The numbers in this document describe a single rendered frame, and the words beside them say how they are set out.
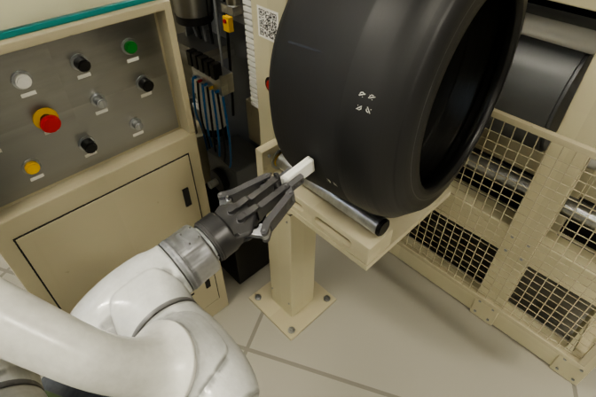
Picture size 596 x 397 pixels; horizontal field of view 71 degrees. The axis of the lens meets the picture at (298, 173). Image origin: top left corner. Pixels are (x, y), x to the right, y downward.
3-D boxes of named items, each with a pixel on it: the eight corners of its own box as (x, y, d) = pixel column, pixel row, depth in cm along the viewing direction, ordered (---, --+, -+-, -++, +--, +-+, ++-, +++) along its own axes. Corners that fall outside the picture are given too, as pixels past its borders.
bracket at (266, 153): (256, 177, 113) (254, 148, 107) (353, 120, 134) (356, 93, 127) (264, 182, 111) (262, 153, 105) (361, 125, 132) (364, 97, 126)
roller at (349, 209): (275, 167, 113) (270, 158, 109) (286, 157, 114) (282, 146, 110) (379, 240, 93) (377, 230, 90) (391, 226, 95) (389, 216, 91)
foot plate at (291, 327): (248, 299, 181) (248, 295, 180) (294, 263, 195) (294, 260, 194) (291, 341, 167) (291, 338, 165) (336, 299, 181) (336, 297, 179)
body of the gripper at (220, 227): (215, 246, 61) (263, 208, 65) (184, 215, 66) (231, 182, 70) (227, 273, 66) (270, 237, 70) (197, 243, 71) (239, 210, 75)
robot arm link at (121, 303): (168, 267, 70) (214, 318, 63) (82, 333, 64) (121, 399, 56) (145, 228, 63) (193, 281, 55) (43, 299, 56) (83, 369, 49)
